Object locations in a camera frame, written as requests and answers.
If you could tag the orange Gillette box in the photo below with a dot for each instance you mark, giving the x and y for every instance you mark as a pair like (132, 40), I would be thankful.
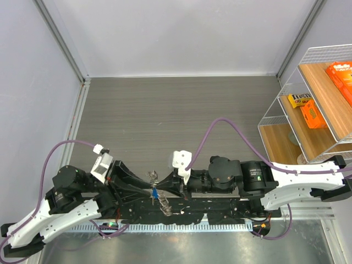
(340, 74)

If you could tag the yellow M&M's bag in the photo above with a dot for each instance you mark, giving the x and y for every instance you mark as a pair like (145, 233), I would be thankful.
(299, 100)

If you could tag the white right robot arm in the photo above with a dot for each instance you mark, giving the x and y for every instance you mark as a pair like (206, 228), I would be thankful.
(267, 186)

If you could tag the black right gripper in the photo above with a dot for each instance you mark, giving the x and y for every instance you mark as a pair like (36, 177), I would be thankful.
(175, 183)

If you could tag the round steel keyring disc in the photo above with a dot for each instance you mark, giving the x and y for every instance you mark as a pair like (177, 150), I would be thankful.
(164, 205)

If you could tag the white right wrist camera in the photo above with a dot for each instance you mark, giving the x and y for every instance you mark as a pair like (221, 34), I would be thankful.
(180, 160)

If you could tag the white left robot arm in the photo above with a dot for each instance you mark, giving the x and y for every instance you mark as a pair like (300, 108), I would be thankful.
(77, 196)

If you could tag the white slotted cable duct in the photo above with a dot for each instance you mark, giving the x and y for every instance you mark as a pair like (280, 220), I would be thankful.
(203, 226)

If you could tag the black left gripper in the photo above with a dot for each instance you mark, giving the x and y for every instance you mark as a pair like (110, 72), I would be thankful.
(115, 182)

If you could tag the blue key tag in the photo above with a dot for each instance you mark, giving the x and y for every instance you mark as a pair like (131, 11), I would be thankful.
(154, 193)

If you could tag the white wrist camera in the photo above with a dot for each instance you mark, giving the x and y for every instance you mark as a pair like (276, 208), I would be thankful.
(102, 163)
(180, 160)

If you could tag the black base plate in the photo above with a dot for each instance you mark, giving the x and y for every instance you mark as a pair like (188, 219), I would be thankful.
(217, 210)

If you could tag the orange Reese's box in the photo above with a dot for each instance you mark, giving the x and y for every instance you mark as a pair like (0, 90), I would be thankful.
(313, 116)

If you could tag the white wire shelf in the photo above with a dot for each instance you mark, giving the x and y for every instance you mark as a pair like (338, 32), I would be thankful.
(284, 132)

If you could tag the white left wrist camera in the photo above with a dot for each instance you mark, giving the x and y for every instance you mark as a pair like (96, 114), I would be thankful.
(102, 163)

